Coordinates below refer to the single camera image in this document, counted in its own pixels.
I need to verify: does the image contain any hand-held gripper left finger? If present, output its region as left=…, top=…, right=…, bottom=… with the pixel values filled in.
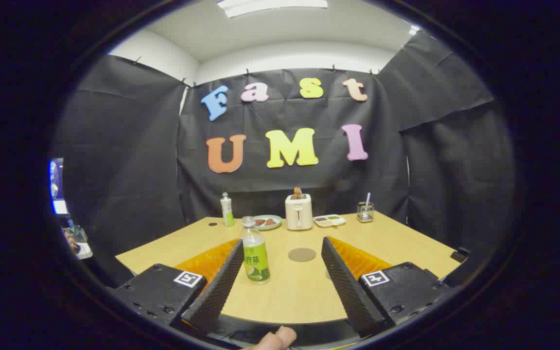
left=110, top=237, right=245, bottom=336

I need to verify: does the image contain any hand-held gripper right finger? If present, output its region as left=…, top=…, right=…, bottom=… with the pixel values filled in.
left=321, top=236, right=451, bottom=336

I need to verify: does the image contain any green label juice bottle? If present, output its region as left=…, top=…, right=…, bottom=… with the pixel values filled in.
left=240, top=216, right=271, bottom=283

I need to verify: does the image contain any round brown coaster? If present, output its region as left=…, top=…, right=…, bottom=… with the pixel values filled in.
left=288, top=247, right=317, bottom=263

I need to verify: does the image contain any white capped green bottle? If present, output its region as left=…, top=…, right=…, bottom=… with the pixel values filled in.
left=220, top=192, right=235, bottom=227

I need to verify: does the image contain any wooden table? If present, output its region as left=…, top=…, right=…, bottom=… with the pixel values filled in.
left=115, top=210, right=461, bottom=325

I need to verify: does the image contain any white compartment tray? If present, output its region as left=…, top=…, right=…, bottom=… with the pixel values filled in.
left=313, top=214, right=347, bottom=228

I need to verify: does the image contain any pale green plate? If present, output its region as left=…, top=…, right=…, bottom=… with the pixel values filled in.
left=253, top=215, right=283, bottom=230

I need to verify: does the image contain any white toaster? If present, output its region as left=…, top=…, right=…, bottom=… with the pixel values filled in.
left=285, top=194, right=313, bottom=230

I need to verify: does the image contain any black backdrop cloth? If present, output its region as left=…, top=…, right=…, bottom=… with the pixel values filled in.
left=49, top=30, right=519, bottom=292

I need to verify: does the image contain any monitor screen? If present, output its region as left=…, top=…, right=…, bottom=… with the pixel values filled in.
left=49, top=158, right=69, bottom=214

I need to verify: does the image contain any long ceiling light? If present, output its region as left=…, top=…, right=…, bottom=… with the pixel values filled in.
left=217, top=0, right=329, bottom=18

